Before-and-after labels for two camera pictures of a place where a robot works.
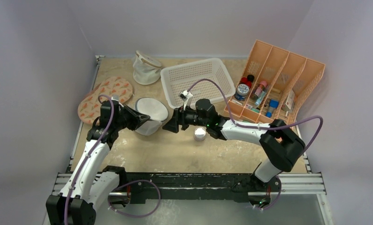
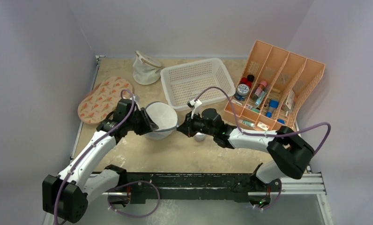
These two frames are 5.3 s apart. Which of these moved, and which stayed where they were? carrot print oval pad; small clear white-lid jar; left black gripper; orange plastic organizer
Moved: left black gripper
Stayed: orange plastic organizer; small clear white-lid jar; carrot print oval pad
